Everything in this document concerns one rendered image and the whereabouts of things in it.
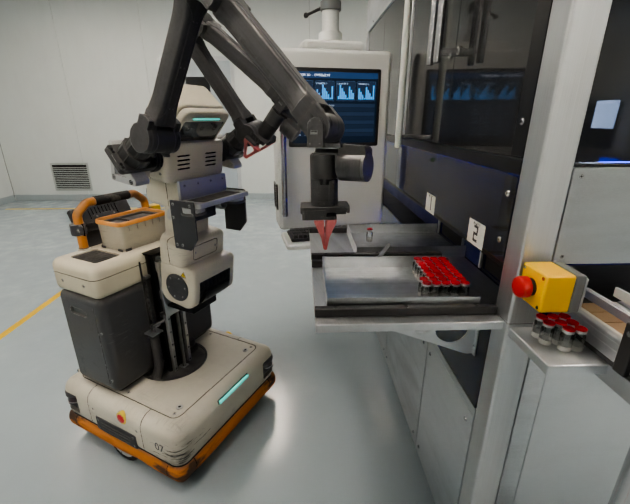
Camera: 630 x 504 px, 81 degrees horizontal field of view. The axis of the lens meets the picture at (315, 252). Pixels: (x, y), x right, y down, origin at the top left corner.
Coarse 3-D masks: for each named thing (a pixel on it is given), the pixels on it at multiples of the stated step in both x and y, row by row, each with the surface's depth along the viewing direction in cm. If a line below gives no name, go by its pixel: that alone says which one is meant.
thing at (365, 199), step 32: (320, 64) 149; (352, 64) 152; (384, 64) 155; (352, 96) 156; (384, 96) 159; (352, 128) 160; (384, 128) 164; (288, 160) 159; (384, 160) 169; (288, 192) 164; (352, 192) 170; (288, 224) 169
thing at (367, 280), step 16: (336, 256) 105; (352, 256) 105; (368, 256) 105; (384, 256) 105; (400, 256) 105; (416, 256) 105; (432, 256) 105; (336, 272) 103; (352, 272) 103; (368, 272) 103; (384, 272) 103; (400, 272) 103; (336, 288) 93; (352, 288) 93; (368, 288) 93; (384, 288) 93; (400, 288) 93; (416, 288) 93; (336, 304) 81; (352, 304) 81; (368, 304) 82; (384, 304) 82; (400, 304) 82; (416, 304) 82
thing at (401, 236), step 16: (352, 224) 137; (368, 224) 137; (384, 224) 137; (400, 224) 138; (416, 224) 138; (432, 224) 138; (352, 240) 122; (384, 240) 130; (400, 240) 130; (416, 240) 130; (432, 240) 130; (448, 256) 115; (464, 256) 115
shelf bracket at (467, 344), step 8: (416, 336) 90; (424, 336) 90; (432, 336) 90; (464, 336) 91; (472, 336) 91; (440, 344) 91; (448, 344) 91; (456, 344) 92; (464, 344) 92; (472, 344) 92; (464, 352) 92; (472, 352) 92
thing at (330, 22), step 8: (328, 0) 147; (336, 0) 147; (320, 8) 151; (328, 8) 148; (336, 8) 149; (304, 16) 157; (328, 16) 149; (336, 16) 150; (328, 24) 150; (336, 24) 151; (320, 32) 153; (328, 32) 150; (336, 32) 151
